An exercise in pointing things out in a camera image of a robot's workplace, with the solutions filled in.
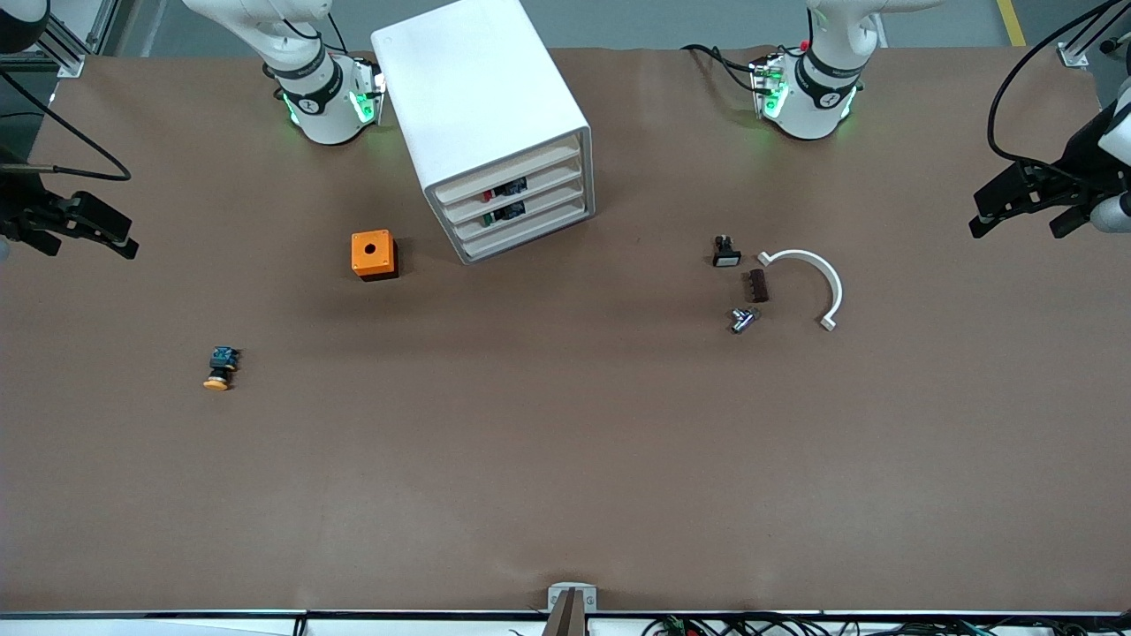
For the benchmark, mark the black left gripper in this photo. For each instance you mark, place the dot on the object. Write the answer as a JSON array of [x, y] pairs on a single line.
[[1080, 161]]

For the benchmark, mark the green push button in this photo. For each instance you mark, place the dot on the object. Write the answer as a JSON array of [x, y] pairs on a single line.
[[508, 211]]

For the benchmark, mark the white curved bracket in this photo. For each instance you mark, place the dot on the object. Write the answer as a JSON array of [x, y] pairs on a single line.
[[831, 283]]

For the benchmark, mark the grey metal mount bracket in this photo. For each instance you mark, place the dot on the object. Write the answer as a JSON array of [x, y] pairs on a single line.
[[555, 594]]

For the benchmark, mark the orange box with hole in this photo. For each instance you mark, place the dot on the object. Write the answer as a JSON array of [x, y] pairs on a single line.
[[371, 252]]

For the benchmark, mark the white drawer cabinet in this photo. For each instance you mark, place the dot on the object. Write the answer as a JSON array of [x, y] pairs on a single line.
[[477, 88]]

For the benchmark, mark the yellow push button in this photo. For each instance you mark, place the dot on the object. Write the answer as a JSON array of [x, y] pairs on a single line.
[[221, 364]]

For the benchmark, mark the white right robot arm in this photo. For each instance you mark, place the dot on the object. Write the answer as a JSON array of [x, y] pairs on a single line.
[[327, 115]]

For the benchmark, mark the brown terminal block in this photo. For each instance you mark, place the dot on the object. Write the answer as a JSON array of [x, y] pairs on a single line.
[[758, 285]]

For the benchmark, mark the white plastic drawer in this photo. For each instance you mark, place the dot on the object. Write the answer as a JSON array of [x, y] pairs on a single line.
[[552, 202], [552, 179], [552, 224], [530, 163]]

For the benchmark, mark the silver key switch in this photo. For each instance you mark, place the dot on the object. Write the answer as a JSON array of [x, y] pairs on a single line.
[[744, 320]]

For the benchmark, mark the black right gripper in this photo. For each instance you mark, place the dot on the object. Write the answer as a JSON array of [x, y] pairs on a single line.
[[18, 205]]

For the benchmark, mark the dark tapered camera post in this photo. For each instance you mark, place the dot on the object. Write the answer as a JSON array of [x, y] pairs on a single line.
[[567, 618]]

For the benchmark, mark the red push button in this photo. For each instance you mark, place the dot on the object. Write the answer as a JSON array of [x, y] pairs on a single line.
[[508, 187]]

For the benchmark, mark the black white-faced switch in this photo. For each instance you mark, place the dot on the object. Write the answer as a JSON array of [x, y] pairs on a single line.
[[726, 254]]

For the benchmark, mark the aluminium frame post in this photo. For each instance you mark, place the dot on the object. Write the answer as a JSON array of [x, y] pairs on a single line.
[[71, 64], [104, 22], [1074, 55]]

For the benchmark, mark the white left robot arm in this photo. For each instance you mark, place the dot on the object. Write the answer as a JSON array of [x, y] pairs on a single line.
[[808, 106]]

